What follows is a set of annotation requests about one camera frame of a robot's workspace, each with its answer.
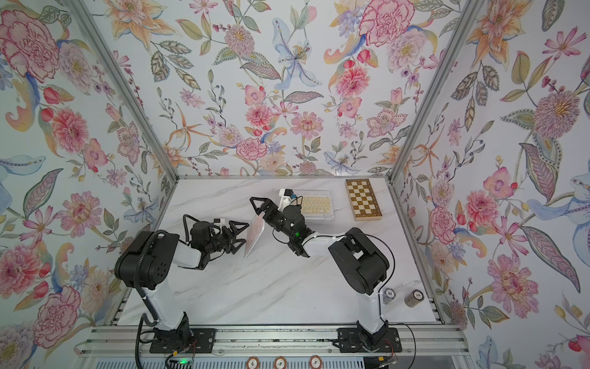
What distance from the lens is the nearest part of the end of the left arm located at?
79cm

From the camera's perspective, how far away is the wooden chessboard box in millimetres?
1057

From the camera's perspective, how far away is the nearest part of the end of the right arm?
2.35 feet

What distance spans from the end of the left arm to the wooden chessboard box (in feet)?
1.67

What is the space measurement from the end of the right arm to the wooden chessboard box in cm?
39

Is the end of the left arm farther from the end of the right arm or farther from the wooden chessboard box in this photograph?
the wooden chessboard box
